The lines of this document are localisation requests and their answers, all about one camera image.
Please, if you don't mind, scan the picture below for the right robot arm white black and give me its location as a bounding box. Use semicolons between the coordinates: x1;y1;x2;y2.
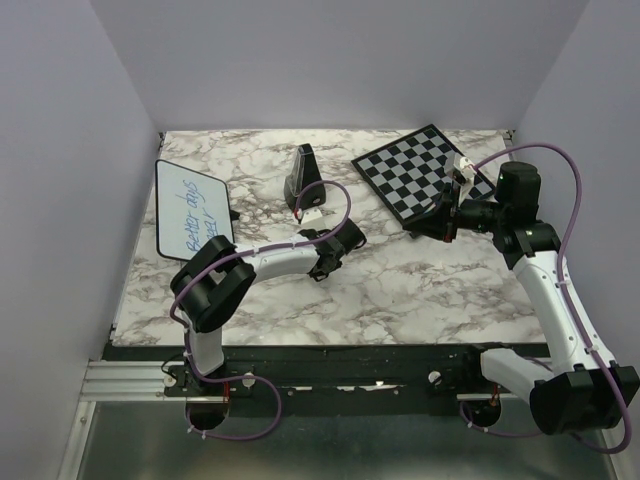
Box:
405;157;639;435

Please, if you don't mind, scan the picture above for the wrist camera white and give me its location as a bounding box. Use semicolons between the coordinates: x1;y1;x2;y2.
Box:
444;153;476;204
299;208;326;230

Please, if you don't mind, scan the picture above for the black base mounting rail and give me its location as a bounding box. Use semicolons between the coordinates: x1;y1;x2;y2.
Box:
164;345;509;426

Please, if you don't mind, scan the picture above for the black metronome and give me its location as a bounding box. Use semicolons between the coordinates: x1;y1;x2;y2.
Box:
283;143;326;211

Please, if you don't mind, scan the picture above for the black grey chessboard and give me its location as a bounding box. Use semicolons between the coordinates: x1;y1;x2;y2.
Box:
351;123;500;226

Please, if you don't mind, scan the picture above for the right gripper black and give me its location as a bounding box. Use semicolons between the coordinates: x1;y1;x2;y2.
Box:
404;180;508;242

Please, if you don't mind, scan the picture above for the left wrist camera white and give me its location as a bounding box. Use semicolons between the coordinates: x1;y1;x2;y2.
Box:
299;208;326;230

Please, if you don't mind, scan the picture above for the purple cable base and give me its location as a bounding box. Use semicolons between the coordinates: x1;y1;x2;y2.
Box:
458;394;541;439
187;373;287;442

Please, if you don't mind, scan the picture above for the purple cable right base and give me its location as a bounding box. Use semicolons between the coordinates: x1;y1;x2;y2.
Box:
458;394;541;439

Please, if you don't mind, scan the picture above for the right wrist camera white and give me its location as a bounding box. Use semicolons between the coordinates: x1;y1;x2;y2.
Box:
444;153;476;204

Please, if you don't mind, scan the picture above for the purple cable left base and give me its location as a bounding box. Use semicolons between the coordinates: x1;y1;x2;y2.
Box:
187;373;287;442

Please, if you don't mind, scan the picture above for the whiteboard with black frame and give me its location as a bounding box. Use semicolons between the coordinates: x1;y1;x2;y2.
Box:
155;159;234;261

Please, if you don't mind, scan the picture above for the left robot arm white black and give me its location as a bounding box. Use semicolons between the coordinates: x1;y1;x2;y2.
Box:
169;219;367;395

